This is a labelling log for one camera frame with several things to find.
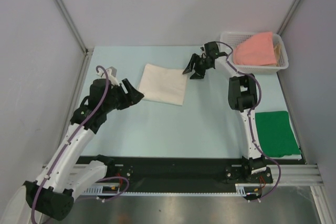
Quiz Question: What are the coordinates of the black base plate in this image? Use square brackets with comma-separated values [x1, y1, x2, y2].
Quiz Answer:
[76, 155, 307, 183]

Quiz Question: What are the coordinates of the beige t shirt in basket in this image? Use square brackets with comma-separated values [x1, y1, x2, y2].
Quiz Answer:
[274, 42, 281, 67]

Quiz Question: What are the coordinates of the white plastic basket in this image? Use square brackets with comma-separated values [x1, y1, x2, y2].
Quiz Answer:
[220, 31, 289, 74]

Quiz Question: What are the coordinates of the green folded t shirt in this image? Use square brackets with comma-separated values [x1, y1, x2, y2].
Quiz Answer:
[255, 111, 301, 158]

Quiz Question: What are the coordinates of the left aluminium corner post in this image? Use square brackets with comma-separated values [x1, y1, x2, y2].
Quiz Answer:
[39, 0, 93, 56]

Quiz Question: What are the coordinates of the right aluminium corner post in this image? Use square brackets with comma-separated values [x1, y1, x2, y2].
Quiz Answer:
[277, 0, 320, 36]

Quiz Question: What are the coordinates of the aluminium corner post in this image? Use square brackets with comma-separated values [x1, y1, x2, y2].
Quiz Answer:
[277, 0, 320, 36]
[39, 0, 93, 56]

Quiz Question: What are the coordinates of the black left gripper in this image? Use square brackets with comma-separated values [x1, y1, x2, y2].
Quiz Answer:
[103, 79, 144, 113]

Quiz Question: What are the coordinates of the aluminium frame rail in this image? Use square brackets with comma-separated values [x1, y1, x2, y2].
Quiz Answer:
[69, 164, 323, 186]

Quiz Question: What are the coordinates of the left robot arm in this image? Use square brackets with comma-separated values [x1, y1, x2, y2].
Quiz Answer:
[24, 79, 144, 223]

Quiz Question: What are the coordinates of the white slotted cable duct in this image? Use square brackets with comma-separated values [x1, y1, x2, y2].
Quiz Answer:
[82, 183, 122, 196]

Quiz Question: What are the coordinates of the pink t shirt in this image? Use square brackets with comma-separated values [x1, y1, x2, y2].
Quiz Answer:
[233, 31, 276, 66]

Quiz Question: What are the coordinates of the cream white t shirt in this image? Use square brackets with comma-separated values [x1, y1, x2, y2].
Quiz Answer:
[138, 63, 187, 106]

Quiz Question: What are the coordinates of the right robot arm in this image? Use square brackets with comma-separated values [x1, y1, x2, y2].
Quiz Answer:
[183, 41, 271, 183]

